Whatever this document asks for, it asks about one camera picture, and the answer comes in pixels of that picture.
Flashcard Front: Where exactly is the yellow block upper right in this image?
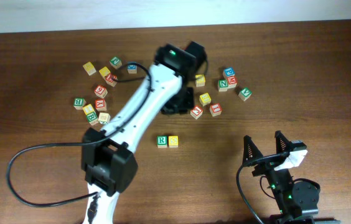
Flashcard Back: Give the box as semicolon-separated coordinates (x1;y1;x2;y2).
195;74;205;87

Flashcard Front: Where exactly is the red 3 block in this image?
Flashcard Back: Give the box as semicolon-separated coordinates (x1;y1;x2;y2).
190;106;203;119

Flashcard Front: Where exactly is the green B block lower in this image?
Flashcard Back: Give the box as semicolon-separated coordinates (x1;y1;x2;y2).
86;112;99;126

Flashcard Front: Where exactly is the green N block right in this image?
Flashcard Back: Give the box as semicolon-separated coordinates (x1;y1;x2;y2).
218;80;228;92

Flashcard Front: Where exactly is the green b block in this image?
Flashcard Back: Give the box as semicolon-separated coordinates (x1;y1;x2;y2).
86;112;99;126
73;98;87;110

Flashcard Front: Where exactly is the green B block left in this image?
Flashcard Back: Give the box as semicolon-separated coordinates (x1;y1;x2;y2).
73;98;87;110

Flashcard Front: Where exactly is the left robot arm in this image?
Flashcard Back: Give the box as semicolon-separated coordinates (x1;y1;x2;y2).
81;42;207;223

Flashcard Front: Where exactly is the red M block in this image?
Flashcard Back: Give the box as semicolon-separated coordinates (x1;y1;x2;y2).
227;76;238;88

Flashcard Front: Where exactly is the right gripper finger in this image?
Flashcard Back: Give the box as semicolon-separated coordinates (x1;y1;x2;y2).
274;131;292;154
242;135;263;167

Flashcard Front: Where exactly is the yellow block above B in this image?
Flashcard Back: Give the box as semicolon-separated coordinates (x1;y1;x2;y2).
82;104;95;115

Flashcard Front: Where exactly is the red Y block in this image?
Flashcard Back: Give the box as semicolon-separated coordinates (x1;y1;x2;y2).
95;99;107;111

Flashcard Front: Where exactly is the blue P block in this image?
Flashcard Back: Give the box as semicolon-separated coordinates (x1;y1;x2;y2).
223;67;235;78

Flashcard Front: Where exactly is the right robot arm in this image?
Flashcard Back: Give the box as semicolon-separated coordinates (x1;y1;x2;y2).
236;131;321;223

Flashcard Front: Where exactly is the yellow S block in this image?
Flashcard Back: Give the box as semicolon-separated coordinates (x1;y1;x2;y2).
168;136;179;147

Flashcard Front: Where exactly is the yellow block centre right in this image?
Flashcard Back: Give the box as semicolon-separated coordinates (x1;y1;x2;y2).
199;93;212;106

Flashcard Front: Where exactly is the green R block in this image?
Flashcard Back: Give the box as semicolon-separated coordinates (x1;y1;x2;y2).
157;136;168;148

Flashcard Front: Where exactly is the yellow block beside E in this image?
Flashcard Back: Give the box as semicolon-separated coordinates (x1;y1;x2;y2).
99;67;111;79

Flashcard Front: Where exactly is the green V block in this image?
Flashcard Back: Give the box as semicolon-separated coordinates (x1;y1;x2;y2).
238;88;252;101

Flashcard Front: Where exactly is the yellow block far left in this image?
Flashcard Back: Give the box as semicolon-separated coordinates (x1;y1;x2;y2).
83;62;96;76

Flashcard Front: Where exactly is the red 6 block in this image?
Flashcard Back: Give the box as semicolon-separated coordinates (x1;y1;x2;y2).
94;85;108;98

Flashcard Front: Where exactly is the blue D block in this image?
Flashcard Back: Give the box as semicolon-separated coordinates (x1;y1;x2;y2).
127;64;137;74

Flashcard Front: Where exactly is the red E block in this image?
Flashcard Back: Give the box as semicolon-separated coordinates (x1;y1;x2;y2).
105;73;117;87

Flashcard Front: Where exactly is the red I block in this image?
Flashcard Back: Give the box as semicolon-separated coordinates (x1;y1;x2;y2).
210;103;222;116

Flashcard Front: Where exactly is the plain block green bottom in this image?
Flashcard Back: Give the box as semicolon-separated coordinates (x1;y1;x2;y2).
98;112;111;124

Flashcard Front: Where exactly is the green P block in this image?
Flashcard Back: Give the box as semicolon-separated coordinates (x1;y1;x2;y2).
110;57;123;69

